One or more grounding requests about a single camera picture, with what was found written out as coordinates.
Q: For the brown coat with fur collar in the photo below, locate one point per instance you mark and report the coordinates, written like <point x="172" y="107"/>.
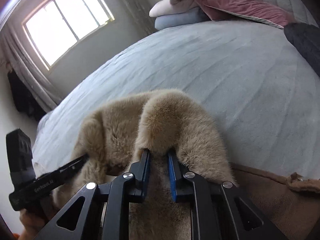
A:
<point x="157" y="168"/>

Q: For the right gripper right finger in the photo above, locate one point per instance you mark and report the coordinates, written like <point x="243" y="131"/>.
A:
<point x="217" y="211"/>

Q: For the black quilted jacket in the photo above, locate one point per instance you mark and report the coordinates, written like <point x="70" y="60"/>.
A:
<point x="306" y="39"/>

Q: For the light blue folded cloth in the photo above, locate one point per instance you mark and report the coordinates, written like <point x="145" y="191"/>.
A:
<point x="195" y="15"/>

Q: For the dark hanging clothes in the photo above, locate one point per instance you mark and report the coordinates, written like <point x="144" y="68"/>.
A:
<point x="23" y="99"/>

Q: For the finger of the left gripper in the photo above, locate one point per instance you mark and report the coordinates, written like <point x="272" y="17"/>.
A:
<point x="68" y="170"/>

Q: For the light blue bed blanket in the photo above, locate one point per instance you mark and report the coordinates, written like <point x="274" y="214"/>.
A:
<point x="261" y="92"/>

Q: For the bright window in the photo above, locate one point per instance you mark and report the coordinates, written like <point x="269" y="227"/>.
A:
<point x="57" y="26"/>

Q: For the pink velvet quilt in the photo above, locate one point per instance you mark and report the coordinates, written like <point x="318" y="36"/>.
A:
<point x="253" y="10"/>

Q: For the person's left hand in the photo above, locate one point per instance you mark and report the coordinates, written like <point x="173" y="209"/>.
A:
<point x="32" y="225"/>

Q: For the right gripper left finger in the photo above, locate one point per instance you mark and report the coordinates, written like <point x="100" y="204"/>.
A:
<point x="101" y="211"/>

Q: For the pale pink folded cloth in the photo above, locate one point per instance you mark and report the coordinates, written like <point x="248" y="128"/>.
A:
<point x="170" y="7"/>

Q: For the grey curtain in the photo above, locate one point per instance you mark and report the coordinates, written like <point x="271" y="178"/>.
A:
<point x="40" y="87"/>

